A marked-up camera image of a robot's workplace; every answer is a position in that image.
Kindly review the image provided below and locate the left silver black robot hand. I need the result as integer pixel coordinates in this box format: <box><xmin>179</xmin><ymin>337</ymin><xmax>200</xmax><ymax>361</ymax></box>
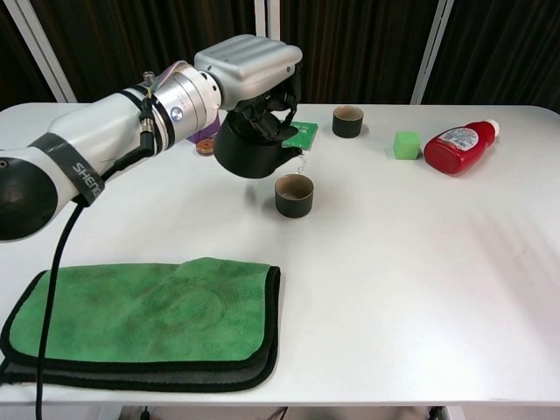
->
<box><xmin>193</xmin><ymin>33</ymin><xmax>304</xmax><ymax>141</ymax></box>

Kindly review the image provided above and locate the black teapot with handle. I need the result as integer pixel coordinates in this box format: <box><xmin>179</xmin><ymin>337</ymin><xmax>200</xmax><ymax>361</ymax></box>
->
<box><xmin>213</xmin><ymin>111</ymin><xmax>304</xmax><ymax>179</ymax></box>

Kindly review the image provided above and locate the small purple carton box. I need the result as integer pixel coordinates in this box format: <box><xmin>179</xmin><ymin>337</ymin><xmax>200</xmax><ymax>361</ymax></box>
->
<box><xmin>187</xmin><ymin>122</ymin><xmax>221</xmax><ymax>144</ymax></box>

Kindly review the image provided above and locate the green printed sachet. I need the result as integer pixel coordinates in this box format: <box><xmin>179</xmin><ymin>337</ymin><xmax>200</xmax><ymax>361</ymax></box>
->
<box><xmin>282</xmin><ymin>121</ymin><xmax>319</xmax><ymax>151</ymax></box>

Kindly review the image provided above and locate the black pleated curtain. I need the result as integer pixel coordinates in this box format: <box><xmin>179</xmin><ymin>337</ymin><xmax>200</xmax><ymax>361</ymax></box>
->
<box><xmin>0</xmin><ymin>0</ymin><xmax>560</xmax><ymax>110</ymax></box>

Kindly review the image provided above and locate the light green cube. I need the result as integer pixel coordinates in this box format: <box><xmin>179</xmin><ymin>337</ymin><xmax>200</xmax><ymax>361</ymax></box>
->
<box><xmin>392</xmin><ymin>130</ymin><xmax>422</xmax><ymax>162</ymax></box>

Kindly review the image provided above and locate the red ketchup squeeze bottle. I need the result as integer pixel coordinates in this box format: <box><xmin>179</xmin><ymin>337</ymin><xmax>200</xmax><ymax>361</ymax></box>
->
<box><xmin>423</xmin><ymin>118</ymin><xmax>501</xmax><ymax>178</ymax></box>

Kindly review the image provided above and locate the green towel with black edge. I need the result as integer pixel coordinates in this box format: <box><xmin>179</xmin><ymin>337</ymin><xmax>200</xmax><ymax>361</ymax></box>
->
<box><xmin>0</xmin><ymin>256</ymin><xmax>282</xmax><ymax>393</ymax></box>

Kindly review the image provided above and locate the white metal frame post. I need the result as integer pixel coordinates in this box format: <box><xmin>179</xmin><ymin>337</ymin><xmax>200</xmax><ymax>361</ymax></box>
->
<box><xmin>255</xmin><ymin>0</ymin><xmax>282</xmax><ymax>43</ymax></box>
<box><xmin>409</xmin><ymin>0</ymin><xmax>454</xmax><ymax>106</ymax></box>
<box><xmin>8</xmin><ymin>0</ymin><xmax>78</xmax><ymax>104</ymax></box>

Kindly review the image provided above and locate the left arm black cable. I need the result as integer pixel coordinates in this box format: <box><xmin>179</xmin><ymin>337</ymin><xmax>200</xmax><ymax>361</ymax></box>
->
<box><xmin>37</xmin><ymin>98</ymin><xmax>155</xmax><ymax>420</ymax></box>

